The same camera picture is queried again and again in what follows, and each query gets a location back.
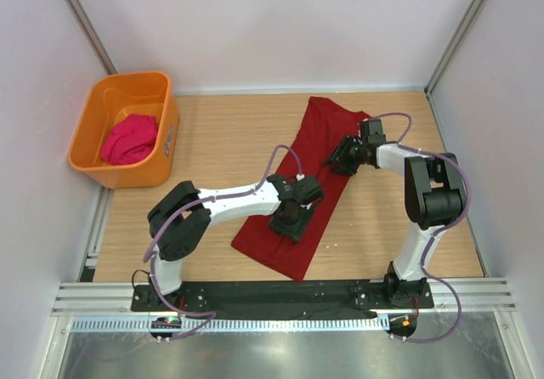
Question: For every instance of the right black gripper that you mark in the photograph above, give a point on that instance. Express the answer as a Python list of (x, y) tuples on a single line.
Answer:
[(340, 155)]

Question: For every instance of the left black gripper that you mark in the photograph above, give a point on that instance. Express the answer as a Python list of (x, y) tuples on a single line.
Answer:
[(296, 231)]

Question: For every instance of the dark red t-shirt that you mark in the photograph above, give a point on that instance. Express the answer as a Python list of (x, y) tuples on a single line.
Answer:
[(322, 129)]

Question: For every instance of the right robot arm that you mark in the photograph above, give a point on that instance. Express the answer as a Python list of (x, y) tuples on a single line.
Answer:
[(435, 198)]

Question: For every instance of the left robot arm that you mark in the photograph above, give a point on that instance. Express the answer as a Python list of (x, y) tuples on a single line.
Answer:
[(178, 222)]

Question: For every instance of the pink t-shirt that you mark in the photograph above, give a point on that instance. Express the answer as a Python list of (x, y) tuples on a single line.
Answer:
[(130, 141)]

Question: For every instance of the orange plastic bin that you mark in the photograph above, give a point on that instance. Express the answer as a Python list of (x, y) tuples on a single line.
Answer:
[(112, 100)]

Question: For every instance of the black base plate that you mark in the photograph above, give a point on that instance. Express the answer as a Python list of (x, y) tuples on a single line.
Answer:
[(289, 300)]

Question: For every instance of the slotted cable duct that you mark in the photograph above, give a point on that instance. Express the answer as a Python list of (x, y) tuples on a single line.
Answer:
[(153, 324)]

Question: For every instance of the aluminium rail frame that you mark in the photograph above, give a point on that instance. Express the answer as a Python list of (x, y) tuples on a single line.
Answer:
[(465, 294)]

